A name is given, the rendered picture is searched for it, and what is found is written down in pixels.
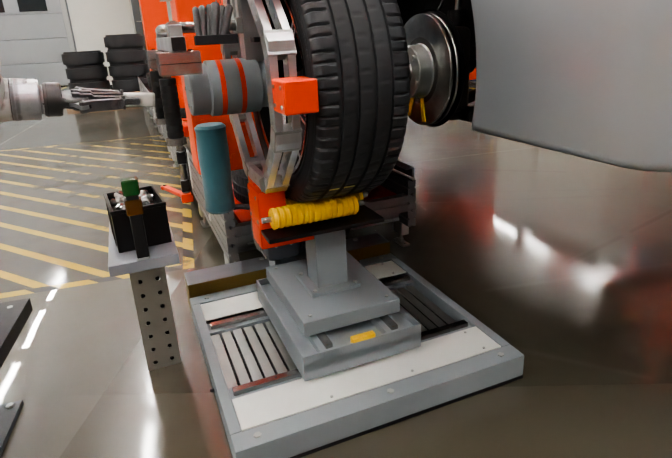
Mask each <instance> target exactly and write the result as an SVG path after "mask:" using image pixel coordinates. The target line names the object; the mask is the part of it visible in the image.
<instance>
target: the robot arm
mask: <svg viewBox="0 0 672 458"><path fill-rule="evenodd" d="M130 106H155V94H154V93H123V89H120V92H119V90H108V89H94V88H83V87H78V86H76V87H74V89H70V90H64V91H61V85H60V83H58V82H43V83H42V85H38V80H37V79H27V78H26V79H20V78H2V76H1V73H0V123H2V122H7V121H20V120H41V119H42V114H45V116H47V117H62V116H63V115H64V111H63V109H73V110H76V111H77V110H80V113H82V114H84V113H89V112H96V111H108V110H120V109H121V110H122V109H123V110H126V107H130Z"/></svg>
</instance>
